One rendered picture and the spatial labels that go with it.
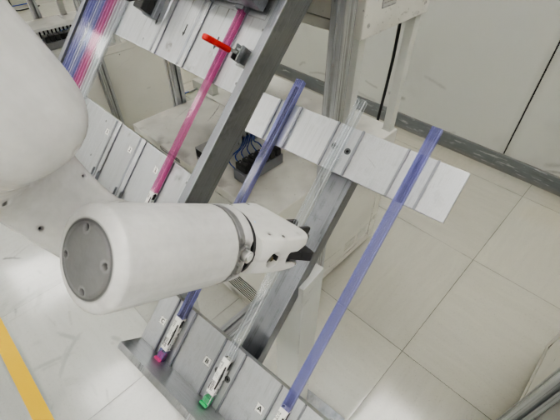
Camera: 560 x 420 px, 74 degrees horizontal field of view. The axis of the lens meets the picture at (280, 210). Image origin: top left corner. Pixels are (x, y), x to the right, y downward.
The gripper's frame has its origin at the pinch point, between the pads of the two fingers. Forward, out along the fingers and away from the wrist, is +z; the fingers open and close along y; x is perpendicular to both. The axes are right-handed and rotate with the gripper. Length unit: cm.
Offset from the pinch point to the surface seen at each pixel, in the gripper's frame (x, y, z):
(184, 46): -21, 47, 12
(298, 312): 15.1, -2.4, 10.3
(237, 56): -21.6, 28.4, 8.3
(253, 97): -16.0, 25.2, 13.0
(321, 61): -61, 124, 200
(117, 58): -10, 166, 78
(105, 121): 3, 64, 11
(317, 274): 6.9, -3.0, 9.4
